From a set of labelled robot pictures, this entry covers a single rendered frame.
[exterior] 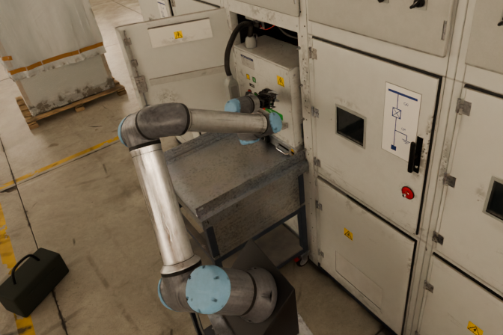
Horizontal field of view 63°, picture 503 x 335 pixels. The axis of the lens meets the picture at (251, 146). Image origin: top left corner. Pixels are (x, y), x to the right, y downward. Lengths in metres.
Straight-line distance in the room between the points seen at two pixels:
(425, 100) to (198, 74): 1.44
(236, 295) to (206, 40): 1.56
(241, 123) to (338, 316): 1.44
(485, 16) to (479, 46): 0.09
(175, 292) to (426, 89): 1.10
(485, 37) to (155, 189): 1.13
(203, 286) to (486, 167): 0.98
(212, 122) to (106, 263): 1.93
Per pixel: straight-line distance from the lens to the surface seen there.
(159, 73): 2.55
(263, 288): 1.49
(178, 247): 1.50
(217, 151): 2.45
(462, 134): 1.51
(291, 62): 2.09
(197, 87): 2.59
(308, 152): 2.22
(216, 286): 1.36
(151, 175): 1.48
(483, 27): 1.35
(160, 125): 1.41
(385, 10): 1.53
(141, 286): 2.99
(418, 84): 1.53
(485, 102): 1.42
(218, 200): 2.03
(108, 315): 2.94
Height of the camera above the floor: 2.22
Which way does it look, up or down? 34 degrees down
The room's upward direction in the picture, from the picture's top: 9 degrees counter-clockwise
